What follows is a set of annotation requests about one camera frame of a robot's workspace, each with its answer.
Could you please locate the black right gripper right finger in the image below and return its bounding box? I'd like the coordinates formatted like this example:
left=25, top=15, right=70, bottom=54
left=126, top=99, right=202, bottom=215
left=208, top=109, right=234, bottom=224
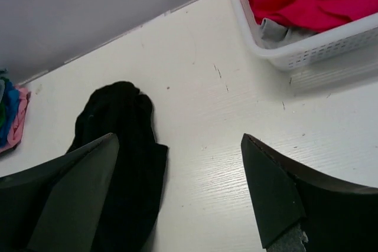
left=241, top=134, right=377, bottom=251

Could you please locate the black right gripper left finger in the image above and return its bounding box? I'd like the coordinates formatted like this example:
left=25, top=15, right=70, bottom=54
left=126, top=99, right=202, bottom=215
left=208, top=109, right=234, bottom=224
left=1, top=133, right=119, bottom=251

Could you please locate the black t-shirt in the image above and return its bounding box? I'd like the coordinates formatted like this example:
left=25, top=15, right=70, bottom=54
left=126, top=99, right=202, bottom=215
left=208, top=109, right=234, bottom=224
left=69, top=81, right=168, bottom=251

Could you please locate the pink folded t-shirt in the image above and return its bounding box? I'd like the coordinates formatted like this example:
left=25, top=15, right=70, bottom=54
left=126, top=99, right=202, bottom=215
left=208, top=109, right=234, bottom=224
left=1, top=86, right=30, bottom=155

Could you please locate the green folded t-shirt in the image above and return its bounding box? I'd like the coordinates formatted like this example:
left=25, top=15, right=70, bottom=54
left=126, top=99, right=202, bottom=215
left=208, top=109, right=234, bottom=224
left=0, top=78, right=7, bottom=129

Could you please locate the light blue folded t-shirt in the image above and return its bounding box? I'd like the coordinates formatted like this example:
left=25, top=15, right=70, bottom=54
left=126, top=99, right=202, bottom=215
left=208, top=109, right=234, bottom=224
left=0, top=68, right=8, bottom=78

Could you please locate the grey t-shirt in basket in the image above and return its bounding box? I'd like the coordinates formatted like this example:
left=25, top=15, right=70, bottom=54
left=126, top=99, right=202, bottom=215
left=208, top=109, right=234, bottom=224
left=259, top=18, right=317, bottom=49

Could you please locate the white plastic basket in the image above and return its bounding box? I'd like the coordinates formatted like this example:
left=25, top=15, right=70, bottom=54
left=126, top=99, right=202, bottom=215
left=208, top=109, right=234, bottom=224
left=230, top=0, right=377, bottom=71

